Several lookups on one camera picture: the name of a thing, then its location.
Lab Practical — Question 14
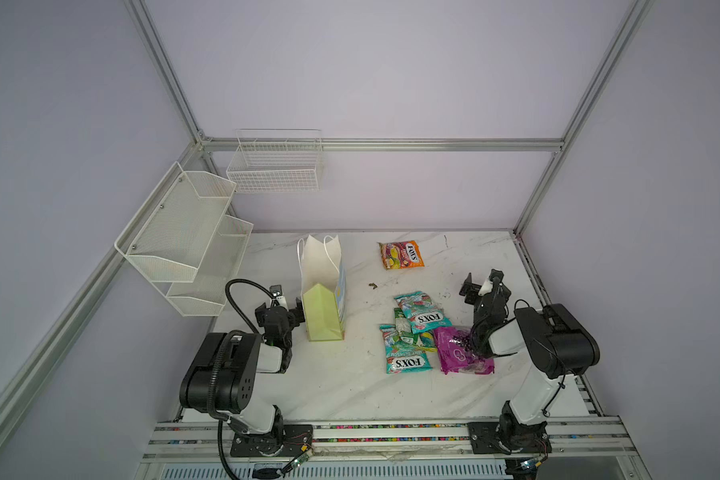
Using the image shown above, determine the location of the floral paper gift bag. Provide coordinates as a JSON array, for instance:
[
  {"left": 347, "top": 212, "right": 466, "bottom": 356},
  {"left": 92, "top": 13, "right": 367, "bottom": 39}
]
[{"left": 297, "top": 235, "right": 346, "bottom": 342}]

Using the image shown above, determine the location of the teal Fox's candy bag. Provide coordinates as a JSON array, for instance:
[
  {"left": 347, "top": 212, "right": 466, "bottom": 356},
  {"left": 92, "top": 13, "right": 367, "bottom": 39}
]
[
  {"left": 394, "top": 291, "right": 452, "bottom": 333},
  {"left": 379, "top": 325, "right": 432, "bottom": 374}
]

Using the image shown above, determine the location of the magenta snack bag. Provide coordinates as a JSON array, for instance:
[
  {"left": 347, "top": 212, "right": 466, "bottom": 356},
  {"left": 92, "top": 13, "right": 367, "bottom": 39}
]
[{"left": 434, "top": 326, "right": 495, "bottom": 375}]

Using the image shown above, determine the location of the green candy bag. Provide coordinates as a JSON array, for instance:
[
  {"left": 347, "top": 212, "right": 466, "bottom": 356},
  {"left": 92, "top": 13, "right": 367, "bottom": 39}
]
[{"left": 393, "top": 308, "right": 437, "bottom": 352}]

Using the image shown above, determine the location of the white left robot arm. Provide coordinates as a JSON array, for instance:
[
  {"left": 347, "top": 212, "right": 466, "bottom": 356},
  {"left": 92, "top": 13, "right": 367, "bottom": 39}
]
[{"left": 179, "top": 297, "right": 313, "bottom": 458}]

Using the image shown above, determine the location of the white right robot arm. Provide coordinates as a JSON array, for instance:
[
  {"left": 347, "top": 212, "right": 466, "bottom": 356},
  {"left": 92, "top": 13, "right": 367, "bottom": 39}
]
[{"left": 459, "top": 269, "right": 600, "bottom": 455}]

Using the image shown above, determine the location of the orange Fox's candy bag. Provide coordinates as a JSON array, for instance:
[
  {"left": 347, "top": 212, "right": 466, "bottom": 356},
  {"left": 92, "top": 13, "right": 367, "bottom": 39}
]
[{"left": 379, "top": 240, "right": 425, "bottom": 270}]

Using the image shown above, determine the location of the white mesh two-tier shelf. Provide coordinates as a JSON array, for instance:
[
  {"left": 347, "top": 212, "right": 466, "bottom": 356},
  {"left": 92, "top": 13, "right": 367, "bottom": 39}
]
[{"left": 114, "top": 165, "right": 253, "bottom": 317}]

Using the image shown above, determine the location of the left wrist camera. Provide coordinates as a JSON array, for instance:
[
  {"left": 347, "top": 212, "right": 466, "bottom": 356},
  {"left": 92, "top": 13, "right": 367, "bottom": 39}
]
[{"left": 269, "top": 285, "right": 288, "bottom": 309}]

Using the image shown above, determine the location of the white wire basket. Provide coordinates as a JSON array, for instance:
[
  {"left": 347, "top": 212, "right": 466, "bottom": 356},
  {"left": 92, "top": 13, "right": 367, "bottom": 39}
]
[{"left": 226, "top": 129, "right": 324, "bottom": 194}]

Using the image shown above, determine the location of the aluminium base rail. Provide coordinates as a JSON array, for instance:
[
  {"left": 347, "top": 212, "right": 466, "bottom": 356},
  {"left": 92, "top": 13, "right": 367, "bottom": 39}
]
[{"left": 135, "top": 416, "right": 651, "bottom": 479}]

